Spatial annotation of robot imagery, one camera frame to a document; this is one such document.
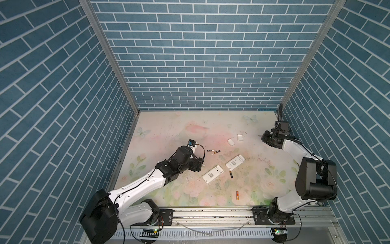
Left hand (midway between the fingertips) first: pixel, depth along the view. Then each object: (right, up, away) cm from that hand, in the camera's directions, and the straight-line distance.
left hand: (198, 158), depth 81 cm
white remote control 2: (+22, -4, +10) cm, 24 cm away
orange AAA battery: (+21, -19, -1) cm, 29 cm away
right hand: (+40, +12, +13) cm, 44 cm away
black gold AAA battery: (+7, +1, +17) cm, 19 cm away
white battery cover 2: (+28, +10, +24) cm, 38 cm away
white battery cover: (+22, +7, +22) cm, 31 cm away
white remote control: (+8, -10, +5) cm, 14 cm away
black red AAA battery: (+19, -12, +5) cm, 23 cm away
